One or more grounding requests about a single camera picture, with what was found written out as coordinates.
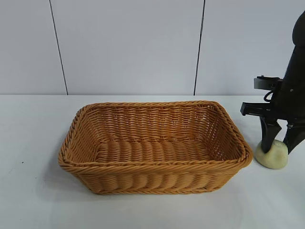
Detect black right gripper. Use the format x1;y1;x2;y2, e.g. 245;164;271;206
241;46;305;155

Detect pale yellow egg yolk pastry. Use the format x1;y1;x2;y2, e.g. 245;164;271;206
255;140;288;170

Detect brown woven wicker basket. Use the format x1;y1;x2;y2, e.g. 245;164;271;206
58;101;253;195

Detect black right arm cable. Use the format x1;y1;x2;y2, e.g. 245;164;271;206
263;91;275;103

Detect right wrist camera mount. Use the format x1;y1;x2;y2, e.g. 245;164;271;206
253;75;285;90

